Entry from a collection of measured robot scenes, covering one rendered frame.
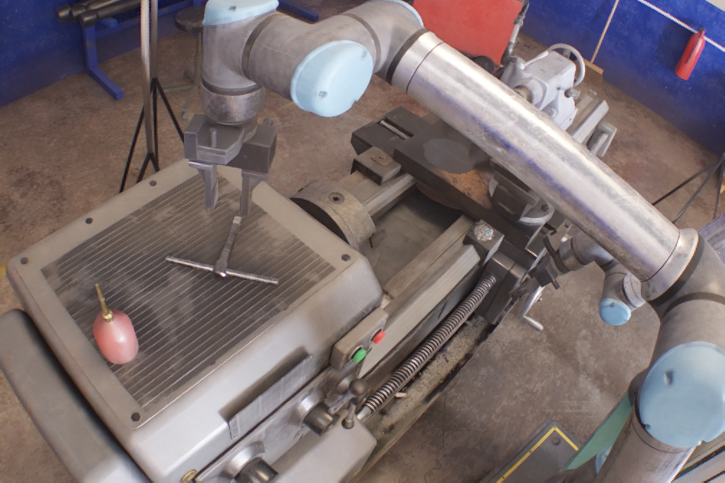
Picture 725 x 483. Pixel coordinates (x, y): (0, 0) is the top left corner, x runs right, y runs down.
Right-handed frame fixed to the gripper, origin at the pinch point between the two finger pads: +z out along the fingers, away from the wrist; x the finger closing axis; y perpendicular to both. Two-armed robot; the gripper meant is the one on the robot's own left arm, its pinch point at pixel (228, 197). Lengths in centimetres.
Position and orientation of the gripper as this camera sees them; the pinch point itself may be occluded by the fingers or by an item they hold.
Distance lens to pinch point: 85.6
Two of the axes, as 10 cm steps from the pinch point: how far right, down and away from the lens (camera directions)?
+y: 0.8, -6.8, 7.3
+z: -1.9, 7.1, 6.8
